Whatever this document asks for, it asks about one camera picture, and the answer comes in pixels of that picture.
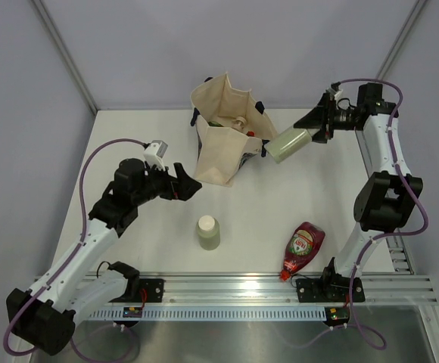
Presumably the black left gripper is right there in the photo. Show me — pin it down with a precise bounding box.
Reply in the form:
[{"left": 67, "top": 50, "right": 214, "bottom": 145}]
[{"left": 132, "top": 160, "right": 201, "bottom": 206}]

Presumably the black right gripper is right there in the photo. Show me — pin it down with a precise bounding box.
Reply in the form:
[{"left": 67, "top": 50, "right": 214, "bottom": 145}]
[{"left": 294, "top": 93, "right": 360, "bottom": 144}]

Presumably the green bottle red cap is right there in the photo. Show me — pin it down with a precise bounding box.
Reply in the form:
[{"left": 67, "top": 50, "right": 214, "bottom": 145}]
[{"left": 208, "top": 121, "right": 224, "bottom": 127}]

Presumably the beige pump bottle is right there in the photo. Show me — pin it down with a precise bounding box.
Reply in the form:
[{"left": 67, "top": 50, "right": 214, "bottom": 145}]
[{"left": 231, "top": 116, "right": 247, "bottom": 132}]

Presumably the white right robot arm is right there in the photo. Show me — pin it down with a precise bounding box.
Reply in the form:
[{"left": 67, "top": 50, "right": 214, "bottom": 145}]
[{"left": 294, "top": 79, "right": 423, "bottom": 303}]

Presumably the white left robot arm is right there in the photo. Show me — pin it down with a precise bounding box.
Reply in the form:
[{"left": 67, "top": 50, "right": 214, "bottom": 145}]
[{"left": 3, "top": 158, "right": 202, "bottom": 356}]

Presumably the beige canvas tote bag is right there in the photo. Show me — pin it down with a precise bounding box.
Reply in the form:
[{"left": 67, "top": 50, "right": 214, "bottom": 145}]
[{"left": 190, "top": 73, "right": 278, "bottom": 187}]

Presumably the green bottle standing white cap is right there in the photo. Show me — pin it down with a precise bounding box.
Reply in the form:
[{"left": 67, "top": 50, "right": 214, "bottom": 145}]
[{"left": 196, "top": 215, "right": 220, "bottom": 250}]

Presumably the red Fairy dish soap bottle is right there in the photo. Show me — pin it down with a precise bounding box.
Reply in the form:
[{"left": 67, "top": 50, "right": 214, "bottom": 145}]
[{"left": 279, "top": 222, "right": 325, "bottom": 281}]

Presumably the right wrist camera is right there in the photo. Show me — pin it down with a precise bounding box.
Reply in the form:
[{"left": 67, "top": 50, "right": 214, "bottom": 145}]
[{"left": 326, "top": 82, "right": 343, "bottom": 101}]

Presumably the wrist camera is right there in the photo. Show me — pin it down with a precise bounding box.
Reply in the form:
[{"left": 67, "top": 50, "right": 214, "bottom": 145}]
[
  {"left": 326, "top": 82, "right": 343, "bottom": 101},
  {"left": 143, "top": 140, "right": 168, "bottom": 171}
]

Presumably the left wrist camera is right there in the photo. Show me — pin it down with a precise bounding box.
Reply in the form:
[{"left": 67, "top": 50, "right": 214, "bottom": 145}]
[{"left": 143, "top": 140, "right": 168, "bottom": 171}]

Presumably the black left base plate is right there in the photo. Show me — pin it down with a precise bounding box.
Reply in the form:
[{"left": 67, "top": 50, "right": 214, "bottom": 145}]
[{"left": 128, "top": 278, "right": 165, "bottom": 303}]

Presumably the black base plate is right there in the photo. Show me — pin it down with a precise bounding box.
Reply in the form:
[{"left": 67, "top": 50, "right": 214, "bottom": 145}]
[
  {"left": 295, "top": 277, "right": 366, "bottom": 303},
  {"left": 128, "top": 278, "right": 165, "bottom": 303}
]

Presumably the aluminium mounting rail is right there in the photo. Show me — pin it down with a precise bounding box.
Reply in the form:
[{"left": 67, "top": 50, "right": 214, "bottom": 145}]
[{"left": 33, "top": 272, "right": 438, "bottom": 304}]

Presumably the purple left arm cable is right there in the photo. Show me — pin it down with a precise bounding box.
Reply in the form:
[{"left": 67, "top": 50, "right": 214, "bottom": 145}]
[{"left": 2, "top": 138, "right": 142, "bottom": 363}]

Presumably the white slotted cable duct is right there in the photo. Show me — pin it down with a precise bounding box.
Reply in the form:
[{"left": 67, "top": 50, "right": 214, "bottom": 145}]
[{"left": 89, "top": 306, "right": 326, "bottom": 321}]

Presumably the right aluminium frame post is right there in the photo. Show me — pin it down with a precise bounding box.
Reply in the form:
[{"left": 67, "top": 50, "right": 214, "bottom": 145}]
[{"left": 365, "top": 0, "right": 429, "bottom": 82}]

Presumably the aluminium frame post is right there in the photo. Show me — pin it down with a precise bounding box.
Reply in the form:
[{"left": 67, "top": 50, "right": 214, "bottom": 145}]
[
  {"left": 29, "top": 0, "right": 99, "bottom": 116},
  {"left": 365, "top": 0, "right": 429, "bottom": 82}
]

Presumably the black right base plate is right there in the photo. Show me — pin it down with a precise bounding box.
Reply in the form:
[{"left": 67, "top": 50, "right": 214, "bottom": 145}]
[{"left": 295, "top": 277, "right": 366, "bottom": 303}]

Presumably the left aluminium frame post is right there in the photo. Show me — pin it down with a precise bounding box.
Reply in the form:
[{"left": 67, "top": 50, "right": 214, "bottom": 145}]
[{"left": 29, "top": 0, "right": 99, "bottom": 116}]

